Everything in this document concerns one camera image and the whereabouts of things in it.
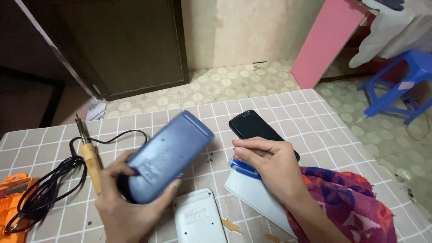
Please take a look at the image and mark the person's left hand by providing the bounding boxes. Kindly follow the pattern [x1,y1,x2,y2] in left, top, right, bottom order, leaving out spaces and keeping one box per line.
[95,150,183,243]

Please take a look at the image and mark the person's right hand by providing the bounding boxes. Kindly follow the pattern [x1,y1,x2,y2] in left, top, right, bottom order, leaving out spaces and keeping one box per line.
[232,137,305,207]

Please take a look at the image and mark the white device with blue part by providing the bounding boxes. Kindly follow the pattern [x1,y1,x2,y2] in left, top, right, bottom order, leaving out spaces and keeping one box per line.
[224,158,298,239]

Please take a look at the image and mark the blue grey plastic device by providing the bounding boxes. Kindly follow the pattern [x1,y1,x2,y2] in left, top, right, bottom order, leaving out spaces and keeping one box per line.
[116,110,215,205]

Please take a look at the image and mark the black smartphone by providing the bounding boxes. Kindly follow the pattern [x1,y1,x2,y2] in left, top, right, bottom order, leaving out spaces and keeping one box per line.
[228,109,301,162]

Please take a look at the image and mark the grid pattern table cover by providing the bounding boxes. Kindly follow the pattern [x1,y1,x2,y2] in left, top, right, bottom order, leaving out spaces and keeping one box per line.
[0,88,432,243]

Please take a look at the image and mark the white calculator back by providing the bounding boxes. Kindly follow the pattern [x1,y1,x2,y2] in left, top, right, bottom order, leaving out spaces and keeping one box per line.
[173,188,229,243]

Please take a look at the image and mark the purple red patterned cloth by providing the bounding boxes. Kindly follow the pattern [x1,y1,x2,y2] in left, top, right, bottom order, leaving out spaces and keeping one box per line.
[286,166,399,243]

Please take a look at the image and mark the pink board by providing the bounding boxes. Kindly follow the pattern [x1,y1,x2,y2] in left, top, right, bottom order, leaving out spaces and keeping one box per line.
[290,0,369,90]

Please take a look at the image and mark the dark brown cabinet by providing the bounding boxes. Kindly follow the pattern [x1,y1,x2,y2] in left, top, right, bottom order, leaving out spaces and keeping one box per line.
[15,0,190,102]

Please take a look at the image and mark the blue plastic stool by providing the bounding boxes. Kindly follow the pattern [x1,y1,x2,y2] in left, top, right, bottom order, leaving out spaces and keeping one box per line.
[357,50,432,126]

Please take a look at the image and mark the white cloth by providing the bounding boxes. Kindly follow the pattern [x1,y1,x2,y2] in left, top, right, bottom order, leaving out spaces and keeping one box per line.
[349,0,432,69]

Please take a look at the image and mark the orange plastic tool case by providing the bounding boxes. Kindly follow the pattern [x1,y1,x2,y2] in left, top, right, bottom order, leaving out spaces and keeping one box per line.
[0,173,38,243]

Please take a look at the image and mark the wooden handle soldering iron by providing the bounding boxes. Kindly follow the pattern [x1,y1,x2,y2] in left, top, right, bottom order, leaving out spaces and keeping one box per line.
[74,113,102,196]

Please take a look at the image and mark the orange wire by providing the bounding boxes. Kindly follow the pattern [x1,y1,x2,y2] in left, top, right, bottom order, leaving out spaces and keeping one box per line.
[405,113,431,142]

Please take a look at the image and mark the black power cable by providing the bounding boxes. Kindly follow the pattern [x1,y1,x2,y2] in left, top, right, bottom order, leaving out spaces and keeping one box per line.
[3,130,149,235]

